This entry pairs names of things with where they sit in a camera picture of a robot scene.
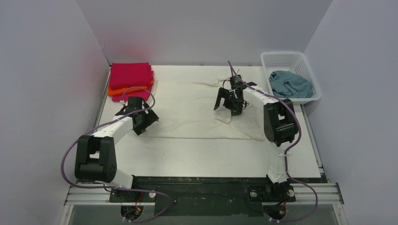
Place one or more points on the teal crumpled shirt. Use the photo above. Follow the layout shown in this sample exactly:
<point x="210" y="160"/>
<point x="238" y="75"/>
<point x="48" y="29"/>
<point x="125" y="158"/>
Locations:
<point x="285" y="84"/>

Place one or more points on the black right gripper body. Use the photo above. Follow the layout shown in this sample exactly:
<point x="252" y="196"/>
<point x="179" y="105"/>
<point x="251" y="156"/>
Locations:
<point x="230" y="97"/>

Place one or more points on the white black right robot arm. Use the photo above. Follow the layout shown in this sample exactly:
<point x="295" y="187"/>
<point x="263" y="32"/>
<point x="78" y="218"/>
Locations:
<point x="279" y="122"/>

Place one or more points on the orange folded shirt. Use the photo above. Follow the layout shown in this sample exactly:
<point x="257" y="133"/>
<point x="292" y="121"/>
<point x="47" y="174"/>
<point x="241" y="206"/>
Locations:
<point x="118" y="92"/>

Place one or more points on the magenta folded shirt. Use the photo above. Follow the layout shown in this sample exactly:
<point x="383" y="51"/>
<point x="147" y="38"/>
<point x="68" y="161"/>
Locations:
<point x="124" y="75"/>
<point x="141" y="93"/>

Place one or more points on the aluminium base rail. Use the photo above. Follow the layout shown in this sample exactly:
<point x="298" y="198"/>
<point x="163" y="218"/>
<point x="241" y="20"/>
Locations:
<point x="328" y="193"/>

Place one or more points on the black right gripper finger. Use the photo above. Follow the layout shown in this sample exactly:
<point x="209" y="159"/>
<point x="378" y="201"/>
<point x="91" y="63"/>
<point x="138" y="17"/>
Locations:
<point x="236" y="107"/>
<point x="222" y="94"/>

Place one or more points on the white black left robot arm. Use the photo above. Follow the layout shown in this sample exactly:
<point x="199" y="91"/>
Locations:
<point x="96" y="156"/>

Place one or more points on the white plastic basket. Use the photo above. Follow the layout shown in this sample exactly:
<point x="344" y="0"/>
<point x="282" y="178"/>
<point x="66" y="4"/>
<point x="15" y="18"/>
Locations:
<point x="294" y="62"/>

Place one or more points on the magenta folded shirt top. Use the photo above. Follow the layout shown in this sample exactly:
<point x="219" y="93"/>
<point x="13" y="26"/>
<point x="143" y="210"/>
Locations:
<point x="124" y="75"/>

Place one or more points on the white t shirt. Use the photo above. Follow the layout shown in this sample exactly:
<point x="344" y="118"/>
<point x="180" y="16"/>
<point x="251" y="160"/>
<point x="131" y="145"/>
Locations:
<point x="185" y="107"/>

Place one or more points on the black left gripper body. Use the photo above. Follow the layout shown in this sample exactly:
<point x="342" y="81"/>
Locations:
<point x="144" y="119"/>

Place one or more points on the magenta folded shirt bottom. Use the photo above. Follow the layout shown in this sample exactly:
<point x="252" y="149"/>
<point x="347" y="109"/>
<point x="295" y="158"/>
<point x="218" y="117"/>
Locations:
<point x="141" y="93"/>

